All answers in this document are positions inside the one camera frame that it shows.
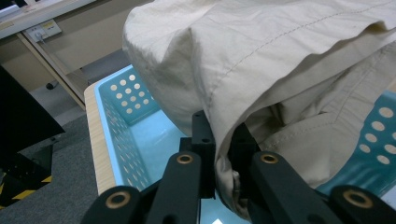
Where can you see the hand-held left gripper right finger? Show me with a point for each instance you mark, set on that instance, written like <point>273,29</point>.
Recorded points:
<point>243,146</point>

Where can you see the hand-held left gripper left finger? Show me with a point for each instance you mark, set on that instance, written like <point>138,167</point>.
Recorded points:
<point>204,146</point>

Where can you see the light blue plastic basket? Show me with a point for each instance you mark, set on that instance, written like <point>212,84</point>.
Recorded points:
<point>149,137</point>

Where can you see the beige cloth garment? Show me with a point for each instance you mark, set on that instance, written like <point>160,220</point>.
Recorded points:
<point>249,62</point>

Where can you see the beige wooden desk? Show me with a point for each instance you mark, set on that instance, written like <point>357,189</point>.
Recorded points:
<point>87,40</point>

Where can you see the black stand base hazard tape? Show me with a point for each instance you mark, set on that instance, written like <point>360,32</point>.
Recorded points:
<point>28,174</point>

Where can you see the black curtain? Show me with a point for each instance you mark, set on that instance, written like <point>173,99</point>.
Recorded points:
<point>21,118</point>

